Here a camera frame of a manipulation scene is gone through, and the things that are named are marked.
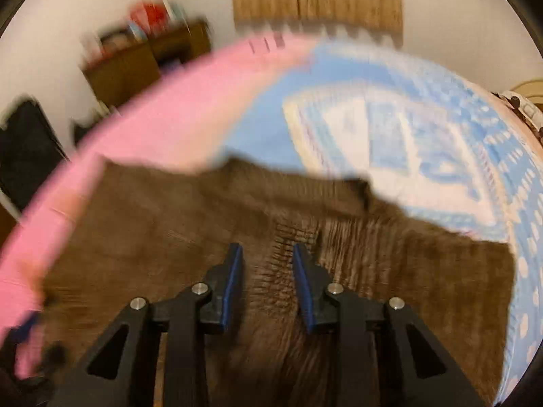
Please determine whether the brown knitted sweater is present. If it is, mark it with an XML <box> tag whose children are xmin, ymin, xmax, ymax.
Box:
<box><xmin>43</xmin><ymin>159</ymin><xmax>514</xmax><ymax>406</ymax></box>

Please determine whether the black folding chair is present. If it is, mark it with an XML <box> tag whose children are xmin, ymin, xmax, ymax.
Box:
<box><xmin>1</xmin><ymin>97</ymin><xmax>66</xmax><ymax>211</ymax></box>

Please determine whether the pink and blue blanket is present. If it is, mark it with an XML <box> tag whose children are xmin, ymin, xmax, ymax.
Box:
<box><xmin>1</xmin><ymin>35</ymin><xmax>542</xmax><ymax>402</ymax></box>

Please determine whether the cream wooden headboard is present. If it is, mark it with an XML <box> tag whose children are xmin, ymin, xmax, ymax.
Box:
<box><xmin>512</xmin><ymin>78</ymin><xmax>543</xmax><ymax>109</ymax></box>

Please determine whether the brown wooden desk shelf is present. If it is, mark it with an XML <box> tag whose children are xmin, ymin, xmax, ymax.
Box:
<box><xmin>82</xmin><ymin>18</ymin><xmax>212</xmax><ymax>108</ymax></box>

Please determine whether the black bag on floor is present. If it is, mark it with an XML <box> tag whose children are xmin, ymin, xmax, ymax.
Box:
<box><xmin>71</xmin><ymin>109</ymin><xmax>110</xmax><ymax>147</ymax></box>

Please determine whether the red box on desk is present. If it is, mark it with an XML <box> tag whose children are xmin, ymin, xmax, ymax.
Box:
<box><xmin>129</xmin><ymin>0</ymin><xmax>169</xmax><ymax>32</ymax></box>

